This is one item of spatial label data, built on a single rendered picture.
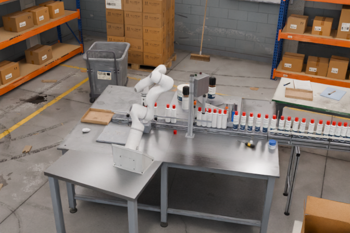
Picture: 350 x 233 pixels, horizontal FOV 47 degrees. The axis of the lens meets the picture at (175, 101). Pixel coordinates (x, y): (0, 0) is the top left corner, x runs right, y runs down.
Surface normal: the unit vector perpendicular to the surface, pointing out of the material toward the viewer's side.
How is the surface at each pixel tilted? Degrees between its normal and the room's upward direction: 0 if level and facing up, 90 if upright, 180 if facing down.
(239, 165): 0
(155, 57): 89
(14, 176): 0
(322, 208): 37
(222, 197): 1
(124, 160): 90
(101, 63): 93
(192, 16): 90
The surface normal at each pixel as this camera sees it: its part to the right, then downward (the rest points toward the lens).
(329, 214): -0.18, -0.41
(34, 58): -0.33, 0.43
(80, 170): 0.02, -0.89
